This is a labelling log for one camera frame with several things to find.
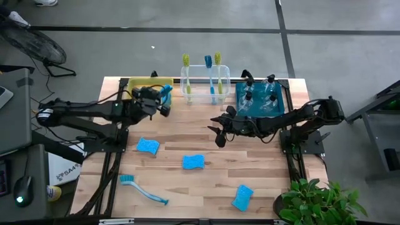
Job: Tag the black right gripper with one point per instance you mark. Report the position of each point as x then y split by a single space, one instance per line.
240 126

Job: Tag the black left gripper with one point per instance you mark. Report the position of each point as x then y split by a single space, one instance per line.
143 109

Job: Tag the blue cellulose sponge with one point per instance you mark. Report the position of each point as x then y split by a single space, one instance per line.
148 145
242 197
167 100
166 89
193 162

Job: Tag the green bristle dish brush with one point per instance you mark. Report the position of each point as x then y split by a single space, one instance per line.
187 75

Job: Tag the blue bristle dish brush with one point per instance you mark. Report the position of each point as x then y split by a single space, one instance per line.
142 191
210 78

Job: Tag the yellow-green toothbrush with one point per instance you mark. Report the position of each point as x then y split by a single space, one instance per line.
218 75

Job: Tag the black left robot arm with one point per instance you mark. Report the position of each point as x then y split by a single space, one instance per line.
87 107

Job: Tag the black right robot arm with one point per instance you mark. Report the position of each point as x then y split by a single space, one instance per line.
297 115

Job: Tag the clear plastic bin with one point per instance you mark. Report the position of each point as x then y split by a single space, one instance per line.
200 93

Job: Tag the yellow plastic bin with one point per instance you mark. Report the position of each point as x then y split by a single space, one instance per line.
137 82

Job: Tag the blue plastic bin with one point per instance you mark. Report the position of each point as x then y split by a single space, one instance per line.
259 109

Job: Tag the black plant pot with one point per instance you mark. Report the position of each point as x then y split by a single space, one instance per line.
276 207

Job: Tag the white cardboard box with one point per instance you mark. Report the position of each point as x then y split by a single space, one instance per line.
64 168

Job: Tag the green leafy plant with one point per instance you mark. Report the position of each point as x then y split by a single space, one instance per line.
318 203

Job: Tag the person's yellow shoe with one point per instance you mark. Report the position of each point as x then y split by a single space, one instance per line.
53 193

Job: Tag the black floor fan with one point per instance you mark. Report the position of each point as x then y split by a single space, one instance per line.
32 47

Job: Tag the grey desk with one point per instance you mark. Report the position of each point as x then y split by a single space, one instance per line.
15 125

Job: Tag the black metal cart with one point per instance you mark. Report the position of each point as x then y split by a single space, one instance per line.
373 125

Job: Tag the person's white shoe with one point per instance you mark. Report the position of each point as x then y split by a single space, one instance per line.
45 2
18 19

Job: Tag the black computer mouse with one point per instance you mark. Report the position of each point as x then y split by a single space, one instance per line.
23 191

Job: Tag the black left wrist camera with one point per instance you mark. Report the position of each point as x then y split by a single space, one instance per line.
147 93

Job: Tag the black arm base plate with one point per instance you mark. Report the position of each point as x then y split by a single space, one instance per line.
104 143
307 147

